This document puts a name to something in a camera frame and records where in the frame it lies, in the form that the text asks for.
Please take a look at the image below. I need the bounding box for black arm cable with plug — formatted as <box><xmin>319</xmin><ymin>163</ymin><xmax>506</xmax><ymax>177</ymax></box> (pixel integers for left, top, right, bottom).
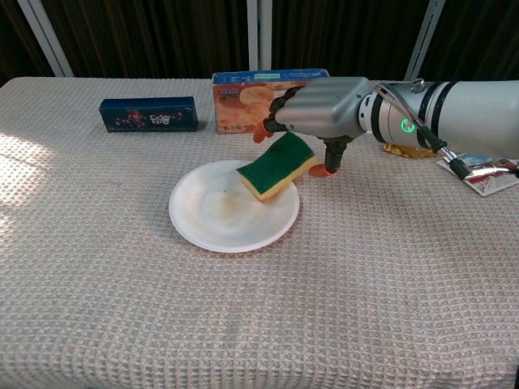
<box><xmin>375</xmin><ymin>83</ymin><xmax>519</xmax><ymax>182</ymax></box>

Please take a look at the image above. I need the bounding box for dark blue printed box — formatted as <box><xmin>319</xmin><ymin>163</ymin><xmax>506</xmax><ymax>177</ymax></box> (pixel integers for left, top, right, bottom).
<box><xmin>99</xmin><ymin>96</ymin><xmax>199</xmax><ymax>134</ymax></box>

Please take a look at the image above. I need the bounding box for white red printed packet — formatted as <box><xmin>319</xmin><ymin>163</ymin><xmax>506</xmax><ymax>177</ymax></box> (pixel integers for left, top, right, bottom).
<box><xmin>436</xmin><ymin>152</ymin><xmax>519</xmax><ymax>198</ymax></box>

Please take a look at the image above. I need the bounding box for beige waffle tablecloth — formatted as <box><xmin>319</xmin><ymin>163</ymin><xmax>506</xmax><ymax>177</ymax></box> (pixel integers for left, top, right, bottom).
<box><xmin>0</xmin><ymin>76</ymin><xmax>519</xmax><ymax>389</ymax></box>

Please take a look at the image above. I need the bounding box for yellow snack packet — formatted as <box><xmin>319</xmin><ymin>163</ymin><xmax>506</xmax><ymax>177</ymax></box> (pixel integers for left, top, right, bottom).
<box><xmin>383</xmin><ymin>142</ymin><xmax>438</xmax><ymax>159</ymax></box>

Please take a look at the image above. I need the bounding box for white paper plate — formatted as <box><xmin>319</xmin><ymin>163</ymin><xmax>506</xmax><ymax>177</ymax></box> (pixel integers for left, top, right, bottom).
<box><xmin>168</xmin><ymin>160</ymin><xmax>301</xmax><ymax>254</ymax></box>

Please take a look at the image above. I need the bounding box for green and yellow sponge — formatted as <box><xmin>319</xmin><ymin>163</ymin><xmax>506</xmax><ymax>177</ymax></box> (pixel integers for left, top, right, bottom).
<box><xmin>236</xmin><ymin>131</ymin><xmax>319</xmax><ymax>203</ymax></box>

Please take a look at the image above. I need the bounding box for dark brown curtain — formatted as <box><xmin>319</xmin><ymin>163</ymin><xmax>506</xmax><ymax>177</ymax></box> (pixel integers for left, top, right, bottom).
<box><xmin>0</xmin><ymin>0</ymin><xmax>519</xmax><ymax>87</ymax></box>

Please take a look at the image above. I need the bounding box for orange blue snack box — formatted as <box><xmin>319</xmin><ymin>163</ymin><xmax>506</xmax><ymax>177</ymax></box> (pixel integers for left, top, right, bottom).
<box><xmin>212</xmin><ymin>68</ymin><xmax>330</xmax><ymax>135</ymax></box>

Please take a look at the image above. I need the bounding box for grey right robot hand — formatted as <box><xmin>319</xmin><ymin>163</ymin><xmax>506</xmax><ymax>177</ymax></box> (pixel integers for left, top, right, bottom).
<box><xmin>252</xmin><ymin>76</ymin><xmax>375</xmax><ymax>179</ymax></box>

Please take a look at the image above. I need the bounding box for white metal frame post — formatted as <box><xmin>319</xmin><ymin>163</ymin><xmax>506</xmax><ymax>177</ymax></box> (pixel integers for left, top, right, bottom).
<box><xmin>246</xmin><ymin>0</ymin><xmax>273</xmax><ymax>72</ymax></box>
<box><xmin>16</xmin><ymin>0</ymin><xmax>75</xmax><ymax>78</ymax></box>
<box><xmin>403</xmin><ymin>0</ymin><xmax>446</xmax><ymax>82</ymax></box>

